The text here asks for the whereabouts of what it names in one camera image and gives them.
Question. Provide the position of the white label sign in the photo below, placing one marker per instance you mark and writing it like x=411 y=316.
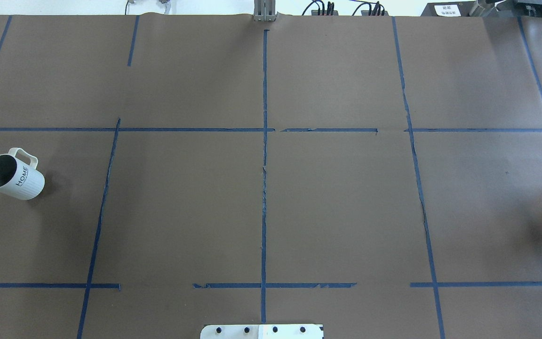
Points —
x=447 y=10

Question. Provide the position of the white ribbed cup with handle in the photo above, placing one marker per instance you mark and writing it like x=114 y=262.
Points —
x=19 y=176

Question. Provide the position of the grey post foot bracket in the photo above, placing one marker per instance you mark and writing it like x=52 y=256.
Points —
x=265 y=10

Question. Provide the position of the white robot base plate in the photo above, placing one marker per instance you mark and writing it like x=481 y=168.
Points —
x=263 y=331

